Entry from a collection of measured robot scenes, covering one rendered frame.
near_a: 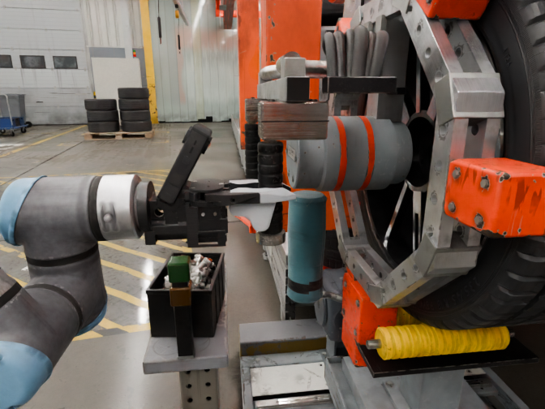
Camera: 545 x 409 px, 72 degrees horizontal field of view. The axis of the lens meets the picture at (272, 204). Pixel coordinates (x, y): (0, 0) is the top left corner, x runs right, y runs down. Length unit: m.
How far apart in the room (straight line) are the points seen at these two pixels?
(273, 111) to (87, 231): 0.29
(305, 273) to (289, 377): 0.53
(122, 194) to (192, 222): 0.10
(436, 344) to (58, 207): 0.66
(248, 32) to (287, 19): 1.95
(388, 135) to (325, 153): 0.12
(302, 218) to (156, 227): 0.39
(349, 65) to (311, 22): 0.68
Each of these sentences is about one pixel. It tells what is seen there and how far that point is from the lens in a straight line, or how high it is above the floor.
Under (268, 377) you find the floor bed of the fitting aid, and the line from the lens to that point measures 1.33.
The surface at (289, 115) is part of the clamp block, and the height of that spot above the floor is 0.93.
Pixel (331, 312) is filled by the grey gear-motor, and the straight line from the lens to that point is 1.16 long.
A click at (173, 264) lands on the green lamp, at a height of 0.66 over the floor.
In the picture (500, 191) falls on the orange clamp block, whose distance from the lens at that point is 0.43.
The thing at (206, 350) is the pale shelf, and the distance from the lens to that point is 0.84.
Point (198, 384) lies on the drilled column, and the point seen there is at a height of 0.21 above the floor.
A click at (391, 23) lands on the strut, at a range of 0.73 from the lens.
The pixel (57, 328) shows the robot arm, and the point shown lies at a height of 0.70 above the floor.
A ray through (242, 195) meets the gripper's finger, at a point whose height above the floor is 0.83.
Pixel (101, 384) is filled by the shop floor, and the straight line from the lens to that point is 1.55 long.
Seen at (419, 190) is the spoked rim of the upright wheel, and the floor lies 0.78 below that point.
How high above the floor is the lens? 0.96
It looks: 16 degrees down
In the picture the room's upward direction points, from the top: straight up
